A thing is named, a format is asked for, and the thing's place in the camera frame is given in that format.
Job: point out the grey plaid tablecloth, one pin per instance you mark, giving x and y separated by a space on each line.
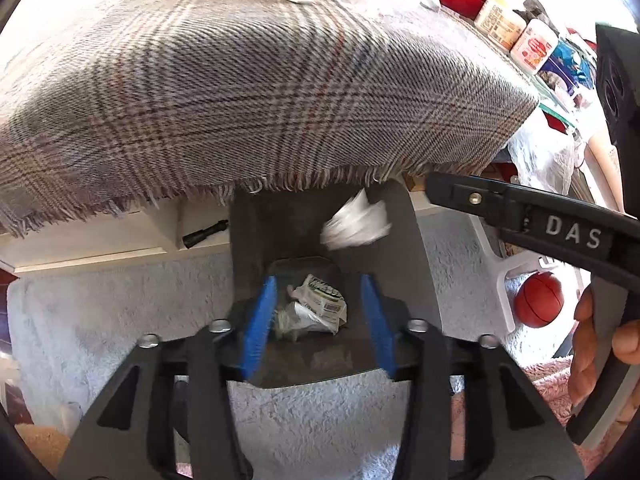
200 85

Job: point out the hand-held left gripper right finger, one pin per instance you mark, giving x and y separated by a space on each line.
377 330

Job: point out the white fluffy rug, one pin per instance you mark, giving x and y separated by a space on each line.
125 320

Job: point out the black flashlight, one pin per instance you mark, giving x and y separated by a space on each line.
202 235

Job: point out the crumpled white paper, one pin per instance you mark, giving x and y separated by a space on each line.
300 324

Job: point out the orange basketball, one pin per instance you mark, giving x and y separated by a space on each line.
540 300

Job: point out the crumpled printed white wrapper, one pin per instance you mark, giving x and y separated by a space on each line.
320 297

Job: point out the blue snack packet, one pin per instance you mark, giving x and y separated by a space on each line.
570 67

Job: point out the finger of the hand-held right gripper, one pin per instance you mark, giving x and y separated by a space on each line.
460 195

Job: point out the pink fluffy rug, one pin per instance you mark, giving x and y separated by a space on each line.
550 385

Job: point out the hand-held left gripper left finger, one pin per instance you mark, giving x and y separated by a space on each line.
257 330

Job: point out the translucent white plastic bag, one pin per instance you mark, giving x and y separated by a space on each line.
542 155

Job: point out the dark grey trash bin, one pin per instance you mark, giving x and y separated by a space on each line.
290 225

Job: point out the pink label white jar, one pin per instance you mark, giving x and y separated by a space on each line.
534 46

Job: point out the cream label white jar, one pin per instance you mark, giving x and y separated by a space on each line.
499 19

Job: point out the person's right hand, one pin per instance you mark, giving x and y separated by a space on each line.
582 350

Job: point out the cream coffee table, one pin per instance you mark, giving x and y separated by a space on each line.
100 242

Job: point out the white tissue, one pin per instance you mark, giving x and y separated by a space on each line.
355 225

